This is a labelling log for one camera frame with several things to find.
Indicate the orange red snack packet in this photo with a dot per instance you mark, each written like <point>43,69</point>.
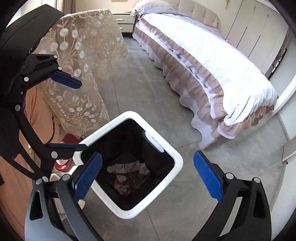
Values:
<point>121,185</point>

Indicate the beige lace tablecloth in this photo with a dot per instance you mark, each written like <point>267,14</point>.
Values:
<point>85,43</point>

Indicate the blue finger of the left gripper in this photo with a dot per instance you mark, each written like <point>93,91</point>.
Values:
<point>65,79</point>
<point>66,148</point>

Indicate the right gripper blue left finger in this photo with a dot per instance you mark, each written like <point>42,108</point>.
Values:
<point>42,218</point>

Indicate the red slipper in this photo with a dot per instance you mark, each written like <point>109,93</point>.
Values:
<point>63,165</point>

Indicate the bed with blue duvet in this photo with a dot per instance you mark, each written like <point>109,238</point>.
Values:
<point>225,91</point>

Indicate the beige built-in wardrobe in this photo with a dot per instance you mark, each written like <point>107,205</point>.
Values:
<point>258,32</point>

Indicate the white trash bin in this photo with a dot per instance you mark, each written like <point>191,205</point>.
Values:
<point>126,139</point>

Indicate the beige tufted headboard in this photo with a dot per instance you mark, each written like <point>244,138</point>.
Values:
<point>195,11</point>

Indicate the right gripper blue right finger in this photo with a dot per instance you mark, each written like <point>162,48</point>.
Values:
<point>253,220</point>

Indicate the white bedside nightstand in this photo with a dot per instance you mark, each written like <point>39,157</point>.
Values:
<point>125,22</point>

